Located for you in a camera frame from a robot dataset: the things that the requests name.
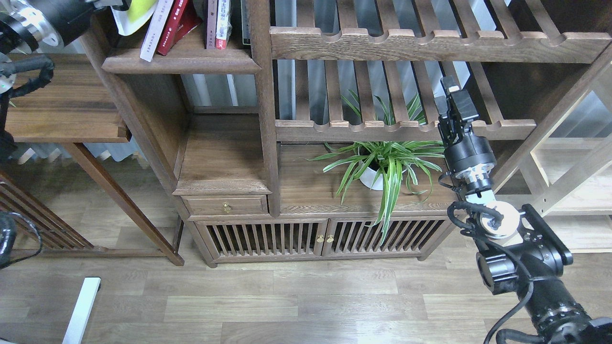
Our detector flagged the light wooden shelf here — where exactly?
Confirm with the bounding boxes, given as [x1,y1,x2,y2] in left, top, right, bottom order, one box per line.
[483,57,611,253]

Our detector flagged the white bar on floor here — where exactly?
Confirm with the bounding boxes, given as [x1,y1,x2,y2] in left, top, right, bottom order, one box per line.
[63,277,101,344]

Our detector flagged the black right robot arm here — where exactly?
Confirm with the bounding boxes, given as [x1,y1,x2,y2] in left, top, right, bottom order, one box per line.
[437,76,611,344]

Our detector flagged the yellow green book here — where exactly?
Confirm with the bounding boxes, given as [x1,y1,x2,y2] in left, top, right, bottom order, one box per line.
[111,0,158,36]

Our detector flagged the red white upright book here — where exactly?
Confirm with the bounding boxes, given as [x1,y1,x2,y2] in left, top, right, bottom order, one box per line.
[215,0,232,50]

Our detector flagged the dark wooden bookshelf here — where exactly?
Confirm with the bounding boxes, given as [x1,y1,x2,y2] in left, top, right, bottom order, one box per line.
[80,0,611,267]

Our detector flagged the white plant pot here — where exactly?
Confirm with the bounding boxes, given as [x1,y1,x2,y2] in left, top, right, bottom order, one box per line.
[354,141,407,194]

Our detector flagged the dark wooden side table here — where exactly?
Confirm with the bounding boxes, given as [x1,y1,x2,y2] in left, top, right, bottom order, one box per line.
[1,54,184,266]

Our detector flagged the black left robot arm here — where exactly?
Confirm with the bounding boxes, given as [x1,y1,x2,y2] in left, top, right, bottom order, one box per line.
[1,0,130,268]

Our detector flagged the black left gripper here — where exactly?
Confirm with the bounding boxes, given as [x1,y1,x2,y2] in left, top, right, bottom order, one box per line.
[0,0,130,48]

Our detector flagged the green spider plant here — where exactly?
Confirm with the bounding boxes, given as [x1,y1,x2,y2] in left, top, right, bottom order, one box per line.
[306,90,481,244]

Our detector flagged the dark upright book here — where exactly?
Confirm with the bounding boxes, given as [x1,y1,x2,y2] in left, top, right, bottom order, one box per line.
[240,0,251,48]

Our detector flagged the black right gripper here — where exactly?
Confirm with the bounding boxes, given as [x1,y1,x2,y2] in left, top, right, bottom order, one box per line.
[438,75,496,178]

